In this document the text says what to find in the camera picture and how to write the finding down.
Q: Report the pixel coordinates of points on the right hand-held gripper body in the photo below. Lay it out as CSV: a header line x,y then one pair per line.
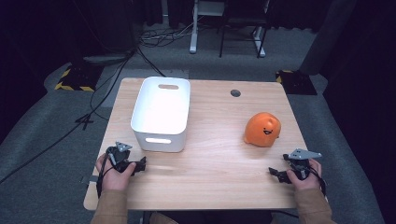
x,y
301,161

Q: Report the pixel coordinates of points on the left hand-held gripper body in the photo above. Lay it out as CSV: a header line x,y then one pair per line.
x,y
119,154

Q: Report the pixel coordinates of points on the person's right hand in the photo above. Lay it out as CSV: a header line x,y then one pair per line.
x,y
306,182

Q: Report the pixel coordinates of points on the person's left hand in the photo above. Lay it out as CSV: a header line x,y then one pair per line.
x,y
113,177

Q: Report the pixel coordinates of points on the orange smiling plush toy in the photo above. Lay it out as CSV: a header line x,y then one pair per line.
x,y
263,129

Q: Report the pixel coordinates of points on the white plastic storage bin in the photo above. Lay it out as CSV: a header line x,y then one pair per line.
x,y
162,115

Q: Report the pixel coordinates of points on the black yellow striped stand base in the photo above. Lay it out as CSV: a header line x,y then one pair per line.
x,y
295,82
79,77

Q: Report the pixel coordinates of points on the white desk leg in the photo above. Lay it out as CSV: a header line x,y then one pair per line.
x,y
194,31
260,42

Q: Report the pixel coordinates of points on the black metal chair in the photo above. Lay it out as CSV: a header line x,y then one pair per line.
x,y
243,21

